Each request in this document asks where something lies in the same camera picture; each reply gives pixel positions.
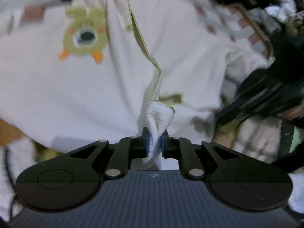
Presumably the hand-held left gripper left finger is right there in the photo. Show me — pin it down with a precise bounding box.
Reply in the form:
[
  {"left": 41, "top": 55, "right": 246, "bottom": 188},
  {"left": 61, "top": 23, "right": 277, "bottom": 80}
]
[{"left": 69, "top": 127, "right": 150, "bottom": 179}]

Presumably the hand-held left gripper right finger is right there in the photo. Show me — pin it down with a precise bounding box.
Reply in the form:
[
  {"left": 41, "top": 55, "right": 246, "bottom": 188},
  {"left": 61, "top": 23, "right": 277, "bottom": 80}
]
[{"left": 161, "top": 129, "right": 241, "bottom": 180}]

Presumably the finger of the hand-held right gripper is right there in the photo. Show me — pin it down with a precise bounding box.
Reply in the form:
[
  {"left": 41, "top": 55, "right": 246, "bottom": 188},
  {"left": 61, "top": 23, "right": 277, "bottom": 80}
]
[{"left": 215, "top": 99, "right": 253, "bottom": 129}]

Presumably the white garment with green print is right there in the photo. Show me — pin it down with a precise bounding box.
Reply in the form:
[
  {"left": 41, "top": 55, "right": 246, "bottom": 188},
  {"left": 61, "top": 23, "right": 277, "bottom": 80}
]
[{"left": 0, "top": 0, "right": 269, "bottom": 171}]

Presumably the person's right hand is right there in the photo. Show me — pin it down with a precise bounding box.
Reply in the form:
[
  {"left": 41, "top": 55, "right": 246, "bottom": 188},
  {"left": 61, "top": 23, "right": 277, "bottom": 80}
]
[{"left": 277, "top": 105, "right": 300, "bottom": 122}]

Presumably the checkered rug with dog print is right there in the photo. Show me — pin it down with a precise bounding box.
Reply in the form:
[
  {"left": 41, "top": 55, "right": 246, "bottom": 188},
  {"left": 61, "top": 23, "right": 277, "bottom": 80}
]
[{"left": 0, "top": 0, "right": 304, "bottom": 60}]

